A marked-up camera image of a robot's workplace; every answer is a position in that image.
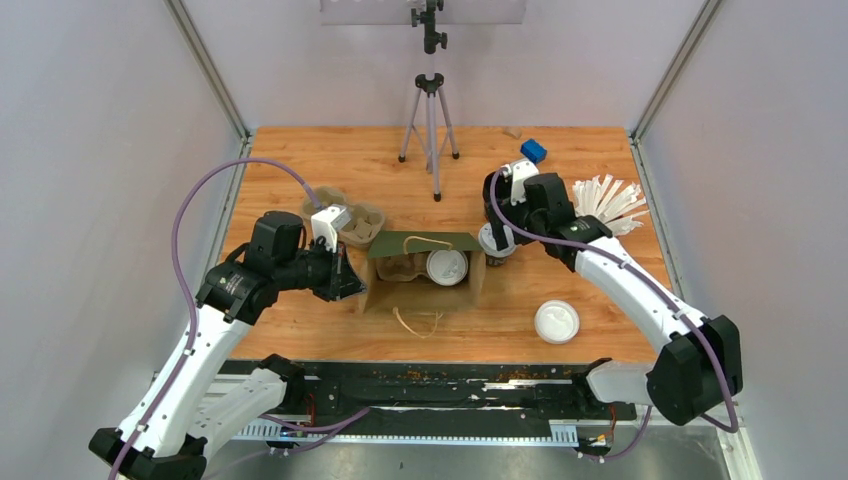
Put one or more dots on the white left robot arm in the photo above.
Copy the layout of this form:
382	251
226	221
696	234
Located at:
169	435

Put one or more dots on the white single cup lid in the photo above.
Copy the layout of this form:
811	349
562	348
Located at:
447	267

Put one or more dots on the black paper cup stack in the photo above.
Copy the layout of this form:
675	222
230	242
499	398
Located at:
489	184

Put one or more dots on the single pulp cup carrier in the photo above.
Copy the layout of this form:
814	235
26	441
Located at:
401	268

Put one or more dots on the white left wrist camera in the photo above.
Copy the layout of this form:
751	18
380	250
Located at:
327	223

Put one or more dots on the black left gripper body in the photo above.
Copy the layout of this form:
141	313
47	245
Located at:
321	270

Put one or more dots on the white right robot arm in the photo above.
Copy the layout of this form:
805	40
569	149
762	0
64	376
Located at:
698	369

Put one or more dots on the green paper bag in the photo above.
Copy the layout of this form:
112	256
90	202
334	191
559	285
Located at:
418	277

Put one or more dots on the grey pulp cup carrier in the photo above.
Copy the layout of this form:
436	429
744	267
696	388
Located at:
359	222

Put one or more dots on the white wrapped straws bundle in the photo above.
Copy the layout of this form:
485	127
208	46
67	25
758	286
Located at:
617	206

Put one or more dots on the grey camera tripod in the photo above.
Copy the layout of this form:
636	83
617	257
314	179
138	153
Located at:
439	131

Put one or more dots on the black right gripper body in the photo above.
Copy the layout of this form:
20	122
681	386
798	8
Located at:
519	215

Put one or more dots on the small tan block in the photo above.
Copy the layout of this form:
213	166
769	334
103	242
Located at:
513	132

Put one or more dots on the white plastic lid stack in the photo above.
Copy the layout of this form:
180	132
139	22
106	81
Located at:
556	322

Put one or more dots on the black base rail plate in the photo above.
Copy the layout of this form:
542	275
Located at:
442	403

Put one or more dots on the blue small block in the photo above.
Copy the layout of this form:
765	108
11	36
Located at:
533	151

